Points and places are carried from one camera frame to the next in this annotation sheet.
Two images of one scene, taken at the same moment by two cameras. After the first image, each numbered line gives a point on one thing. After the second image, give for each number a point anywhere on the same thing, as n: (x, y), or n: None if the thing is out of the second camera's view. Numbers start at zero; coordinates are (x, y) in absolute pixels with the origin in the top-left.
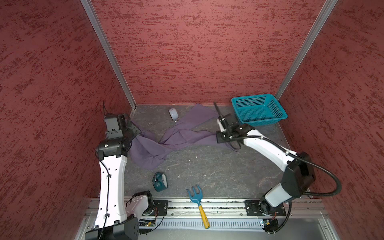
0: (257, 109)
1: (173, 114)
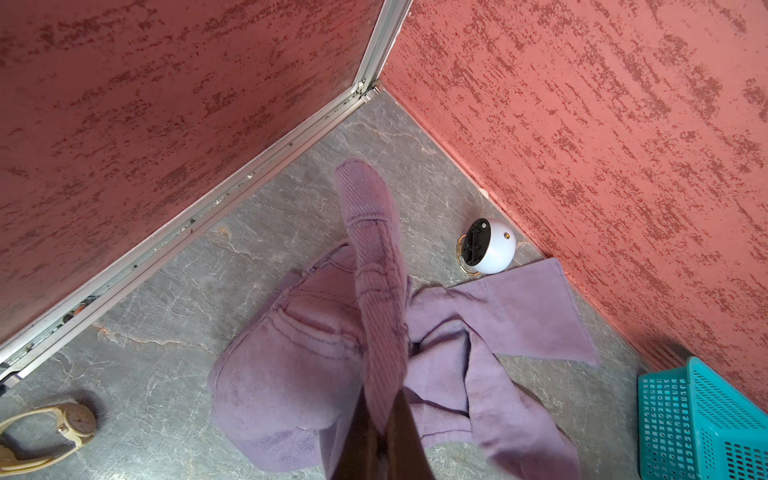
0: (692, 425)
1: (488, 245)
